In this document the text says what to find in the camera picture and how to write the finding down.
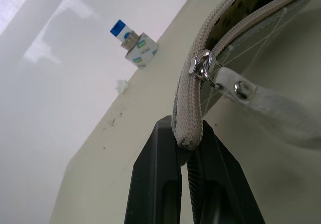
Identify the small white printed box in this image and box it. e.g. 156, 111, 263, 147
121, 32, 159, 70

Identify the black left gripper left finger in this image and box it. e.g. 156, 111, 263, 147
124, 116, 189, 224

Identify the blue and white card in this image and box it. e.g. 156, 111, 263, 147
109, 19, 133, 40

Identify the crumpled white paper scrap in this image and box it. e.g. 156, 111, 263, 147
114, 79, 129, 94

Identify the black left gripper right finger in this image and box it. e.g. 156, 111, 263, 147
186, 120, 264, 224

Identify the clear grid zipper pouch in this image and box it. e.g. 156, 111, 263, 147
171, 0, 321, 151

